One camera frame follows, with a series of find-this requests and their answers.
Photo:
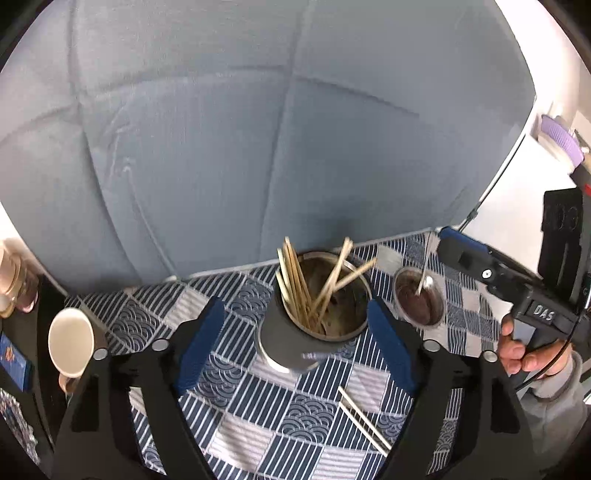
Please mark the person's right forearm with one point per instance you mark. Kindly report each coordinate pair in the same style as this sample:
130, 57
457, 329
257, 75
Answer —
558, 406

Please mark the pink stacked jars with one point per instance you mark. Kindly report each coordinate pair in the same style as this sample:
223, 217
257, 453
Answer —
14, 281

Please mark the pair of chopsticks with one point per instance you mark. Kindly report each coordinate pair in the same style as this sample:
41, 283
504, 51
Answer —
364, 417

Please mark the blue white patterned tablecloth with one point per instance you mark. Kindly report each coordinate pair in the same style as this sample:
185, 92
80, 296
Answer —
300, 415

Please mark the bunch of bamboo chopsticks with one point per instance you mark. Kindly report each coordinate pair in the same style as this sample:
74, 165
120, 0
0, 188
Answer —
292, 277

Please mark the metal spoon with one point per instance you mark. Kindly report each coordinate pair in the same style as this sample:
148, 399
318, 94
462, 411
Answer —
427, 280

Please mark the person's right hand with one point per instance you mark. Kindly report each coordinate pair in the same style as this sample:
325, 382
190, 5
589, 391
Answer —
519, 362

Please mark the metal bowl with brown sauce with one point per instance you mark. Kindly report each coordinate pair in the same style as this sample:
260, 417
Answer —
418, 307

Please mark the blue packet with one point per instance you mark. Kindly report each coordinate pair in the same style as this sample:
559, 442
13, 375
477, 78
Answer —
14, 362

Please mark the black side table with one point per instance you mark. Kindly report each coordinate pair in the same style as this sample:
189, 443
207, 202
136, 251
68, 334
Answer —
44, 295

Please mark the beige mug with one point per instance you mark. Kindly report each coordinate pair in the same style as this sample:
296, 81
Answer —
69, 341

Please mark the grey-blue padded backrest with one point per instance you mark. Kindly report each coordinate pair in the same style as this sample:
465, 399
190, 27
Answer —
231, 138

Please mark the dark printed packet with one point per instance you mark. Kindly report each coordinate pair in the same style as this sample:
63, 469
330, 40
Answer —
14, 415

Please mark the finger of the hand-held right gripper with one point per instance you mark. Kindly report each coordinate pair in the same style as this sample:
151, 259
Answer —
471, 261
461, 237

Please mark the black cup with metal rim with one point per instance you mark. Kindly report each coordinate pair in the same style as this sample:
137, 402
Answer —
286, 337

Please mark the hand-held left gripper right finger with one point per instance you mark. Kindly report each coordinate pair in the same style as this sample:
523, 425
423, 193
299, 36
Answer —
392, 346

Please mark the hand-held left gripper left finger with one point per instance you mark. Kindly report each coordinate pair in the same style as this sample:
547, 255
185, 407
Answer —
201, 341

